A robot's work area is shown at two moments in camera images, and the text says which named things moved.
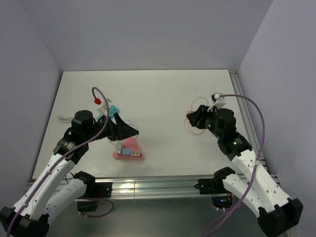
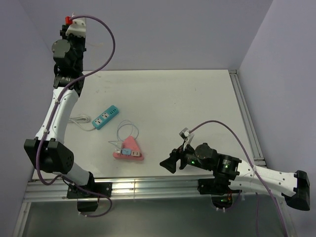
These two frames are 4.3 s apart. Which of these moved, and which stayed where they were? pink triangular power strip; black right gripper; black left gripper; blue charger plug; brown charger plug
Moved: black left gripper; black right gripper
Stayed: pink triangular power strip; blue charger plug; brown charger plug
